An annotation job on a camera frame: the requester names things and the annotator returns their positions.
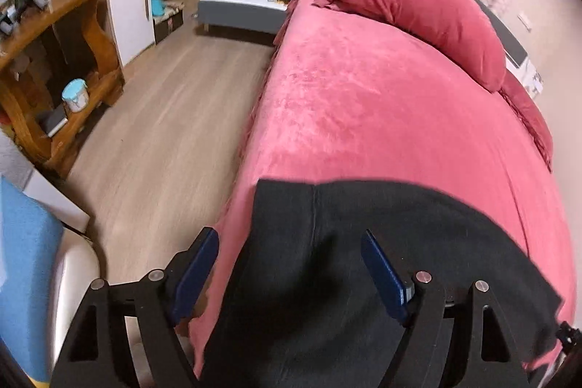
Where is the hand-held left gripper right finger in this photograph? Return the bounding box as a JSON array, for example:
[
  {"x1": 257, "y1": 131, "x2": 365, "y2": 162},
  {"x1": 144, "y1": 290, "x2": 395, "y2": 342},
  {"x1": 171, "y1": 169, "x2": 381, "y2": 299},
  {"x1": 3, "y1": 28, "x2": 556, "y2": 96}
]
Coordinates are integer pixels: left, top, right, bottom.
[{"x1": 360, "y1": 229, "x2": 530, "y2": 388}]

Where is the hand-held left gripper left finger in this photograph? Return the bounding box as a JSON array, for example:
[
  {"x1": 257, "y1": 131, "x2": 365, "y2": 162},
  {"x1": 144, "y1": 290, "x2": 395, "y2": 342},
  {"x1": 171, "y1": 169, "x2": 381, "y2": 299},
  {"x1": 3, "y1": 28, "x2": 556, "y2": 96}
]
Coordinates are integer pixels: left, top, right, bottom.
[{"x1": 50, "y1": 227, "x2": 220, "y2": 388}]

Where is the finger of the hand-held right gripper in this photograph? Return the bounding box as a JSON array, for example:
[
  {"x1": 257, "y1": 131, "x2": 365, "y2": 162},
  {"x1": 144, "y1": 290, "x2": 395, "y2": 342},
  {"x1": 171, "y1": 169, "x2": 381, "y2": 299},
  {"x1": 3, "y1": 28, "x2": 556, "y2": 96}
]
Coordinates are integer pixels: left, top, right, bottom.
[{"x1": 555, "y1": 321, "x2": 582, "y2": 388}]

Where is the black knit garment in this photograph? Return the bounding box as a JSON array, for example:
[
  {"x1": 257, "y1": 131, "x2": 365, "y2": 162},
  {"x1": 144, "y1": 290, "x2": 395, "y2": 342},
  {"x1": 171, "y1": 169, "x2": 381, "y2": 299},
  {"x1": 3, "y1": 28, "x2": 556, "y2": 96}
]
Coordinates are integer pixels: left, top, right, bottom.
[{"x1": 195, "y1": 178, "x2": 565, "y2": 388}]

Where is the white flat panel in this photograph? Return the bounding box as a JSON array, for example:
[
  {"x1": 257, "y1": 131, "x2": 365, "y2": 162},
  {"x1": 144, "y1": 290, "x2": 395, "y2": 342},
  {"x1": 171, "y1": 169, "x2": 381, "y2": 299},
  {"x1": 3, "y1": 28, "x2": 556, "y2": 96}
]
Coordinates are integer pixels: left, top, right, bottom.
[{"x1": 23, "y1": 172, "x2": 92, "y2": 234}]

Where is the pink velvet bed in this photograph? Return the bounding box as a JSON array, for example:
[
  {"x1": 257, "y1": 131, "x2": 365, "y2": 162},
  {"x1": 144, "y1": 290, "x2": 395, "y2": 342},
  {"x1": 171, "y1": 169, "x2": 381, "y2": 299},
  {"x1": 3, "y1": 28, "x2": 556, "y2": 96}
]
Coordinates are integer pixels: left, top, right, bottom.
[{"x1": 188, "y1": 0, "x2": 576, "y2": 380}]

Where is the grey notebook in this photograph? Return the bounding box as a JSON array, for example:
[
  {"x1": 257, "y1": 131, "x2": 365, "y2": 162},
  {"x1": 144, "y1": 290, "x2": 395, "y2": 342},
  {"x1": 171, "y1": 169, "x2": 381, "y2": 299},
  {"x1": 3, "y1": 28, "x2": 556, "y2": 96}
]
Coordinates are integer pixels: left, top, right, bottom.
[{"x1": 39, "y1": 104, "x2": 69, "y2": 139}]

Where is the teal tin bucket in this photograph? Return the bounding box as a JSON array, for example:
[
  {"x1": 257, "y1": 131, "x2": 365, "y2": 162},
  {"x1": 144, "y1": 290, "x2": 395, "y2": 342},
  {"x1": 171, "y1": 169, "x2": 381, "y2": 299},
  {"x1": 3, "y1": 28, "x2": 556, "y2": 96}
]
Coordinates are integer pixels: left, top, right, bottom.
[{"x1": 61, "y1": 78, "x2": 90, "y2": 113}]

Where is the dark storage box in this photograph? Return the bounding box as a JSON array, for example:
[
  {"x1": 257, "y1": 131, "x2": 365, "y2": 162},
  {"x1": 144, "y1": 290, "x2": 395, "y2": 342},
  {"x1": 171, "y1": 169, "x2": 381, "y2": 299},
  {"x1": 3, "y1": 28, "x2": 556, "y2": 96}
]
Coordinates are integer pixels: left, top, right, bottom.
[{"x1": 152, "y1": 1, "x2": 185, "y2": 45}]

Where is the curved wooden desk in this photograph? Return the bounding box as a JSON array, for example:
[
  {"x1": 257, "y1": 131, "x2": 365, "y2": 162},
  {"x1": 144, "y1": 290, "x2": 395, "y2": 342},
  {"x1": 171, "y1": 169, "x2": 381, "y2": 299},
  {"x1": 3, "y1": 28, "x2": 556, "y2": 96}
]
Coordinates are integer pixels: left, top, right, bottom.
[{"x1": 0, "y1": 0, "x2": 125, "y2": 180}]

